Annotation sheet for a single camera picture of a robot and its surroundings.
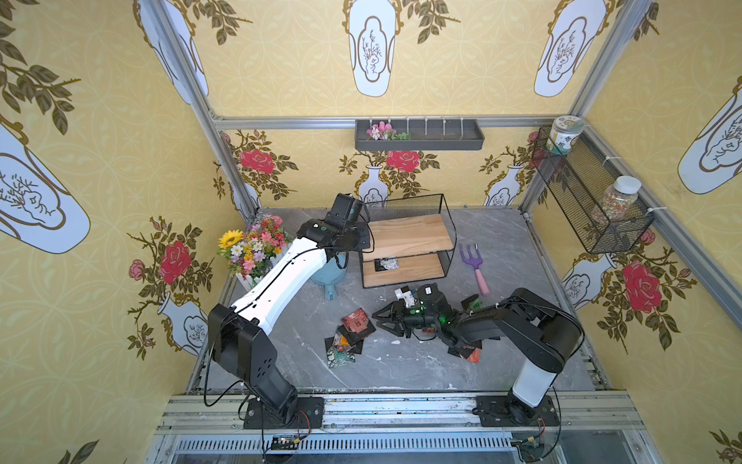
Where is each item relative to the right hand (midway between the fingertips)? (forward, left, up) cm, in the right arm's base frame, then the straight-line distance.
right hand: (378, 311), depth 84 cm
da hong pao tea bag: (-8, -27, -8) cm, 29 cm away
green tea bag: (-11, +12, -8) cm, 18 cm away
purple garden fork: (+25, -34, -8) cm, 43 cm away
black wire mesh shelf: (+23, -10, +6) cm, 25 cm away
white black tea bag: (+20, -1, -5) cm, 21 cm away
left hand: (+16, +8, +15) cm, 23 cm away
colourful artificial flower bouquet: (+14, +39, +9) cm, 43 cm away
